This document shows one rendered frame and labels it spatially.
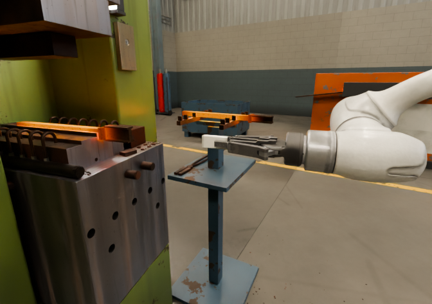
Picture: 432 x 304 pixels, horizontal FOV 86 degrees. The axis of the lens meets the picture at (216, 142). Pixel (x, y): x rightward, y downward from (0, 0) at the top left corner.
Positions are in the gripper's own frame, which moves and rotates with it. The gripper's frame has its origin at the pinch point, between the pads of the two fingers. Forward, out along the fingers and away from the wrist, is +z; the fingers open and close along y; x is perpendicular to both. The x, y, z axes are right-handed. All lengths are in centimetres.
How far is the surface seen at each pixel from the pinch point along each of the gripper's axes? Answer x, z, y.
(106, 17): 32.0, 35.0, 6.2
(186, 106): -37, 192, 373
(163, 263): -59, 29, 17
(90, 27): 28.1, 35.0, 0.2
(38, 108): 3, 83, 15
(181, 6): 287, 437, 853
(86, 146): -2.6, 35.0, -6.6
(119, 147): -6.3, 35.0, 5.5
